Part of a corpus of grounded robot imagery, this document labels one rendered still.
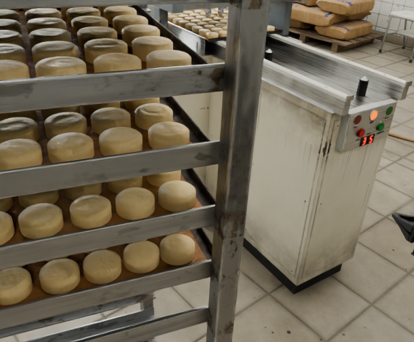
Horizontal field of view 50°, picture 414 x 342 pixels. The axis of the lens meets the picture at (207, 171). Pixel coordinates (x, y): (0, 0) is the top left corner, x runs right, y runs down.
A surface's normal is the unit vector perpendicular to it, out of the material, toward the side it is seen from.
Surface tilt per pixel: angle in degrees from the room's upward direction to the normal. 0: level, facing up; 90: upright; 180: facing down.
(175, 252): 0
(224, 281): 90
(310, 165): 90
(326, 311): 0
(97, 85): 90
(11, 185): 90
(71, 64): 0
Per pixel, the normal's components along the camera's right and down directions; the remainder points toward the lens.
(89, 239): 0.37, 0.49
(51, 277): 0.04, -0.86
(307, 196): -0.84, 0.25
